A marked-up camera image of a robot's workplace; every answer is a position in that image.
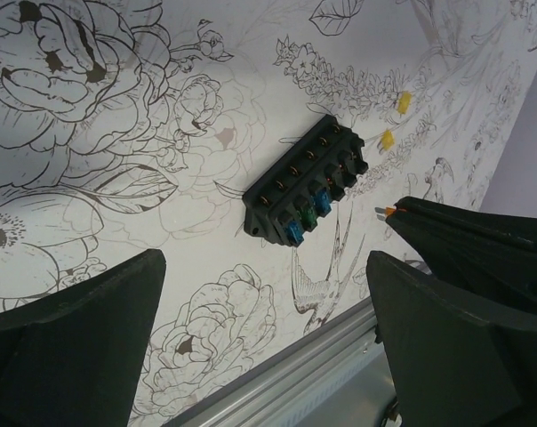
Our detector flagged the black fuse box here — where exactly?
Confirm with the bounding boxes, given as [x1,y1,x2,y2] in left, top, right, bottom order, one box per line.
[242,115,369,247]

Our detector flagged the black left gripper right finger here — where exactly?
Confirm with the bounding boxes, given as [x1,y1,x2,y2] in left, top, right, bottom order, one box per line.
[366,251,537,426]

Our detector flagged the blue blade fuse far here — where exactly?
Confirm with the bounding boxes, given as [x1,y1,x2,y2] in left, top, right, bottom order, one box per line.
[285,221,304,246]

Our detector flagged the orange blade fuse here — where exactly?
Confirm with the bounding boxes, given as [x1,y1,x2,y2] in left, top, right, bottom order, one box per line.
[374,206,397,222]

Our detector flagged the yellow blade fuse far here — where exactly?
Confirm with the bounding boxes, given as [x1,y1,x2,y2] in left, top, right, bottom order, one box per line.
[397,91,413,115]

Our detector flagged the yellow blade fuse near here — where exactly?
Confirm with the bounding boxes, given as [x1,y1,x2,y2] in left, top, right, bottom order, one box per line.
[378,130,395,151]

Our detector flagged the yellow blade fuse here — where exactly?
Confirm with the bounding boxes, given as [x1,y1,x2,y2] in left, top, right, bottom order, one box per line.
[397,91,413,115]
[378,130,395,151]

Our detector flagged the green blade fuse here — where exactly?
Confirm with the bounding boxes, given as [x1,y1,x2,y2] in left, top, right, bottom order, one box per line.
[299,206,317,230]

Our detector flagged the blue blade fuse near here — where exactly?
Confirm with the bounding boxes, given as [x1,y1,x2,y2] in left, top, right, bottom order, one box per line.
[312,189,332,217]

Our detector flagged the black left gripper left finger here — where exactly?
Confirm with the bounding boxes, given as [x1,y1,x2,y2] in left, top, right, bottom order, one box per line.
[0,249,166,426]

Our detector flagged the blue blade fuse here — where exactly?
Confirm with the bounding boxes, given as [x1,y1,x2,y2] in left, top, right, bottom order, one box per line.
[285,221,304,246]
[312,189,332,217]

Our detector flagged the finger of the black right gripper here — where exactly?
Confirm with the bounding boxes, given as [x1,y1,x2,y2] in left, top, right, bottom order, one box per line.
[395,197,537,302]

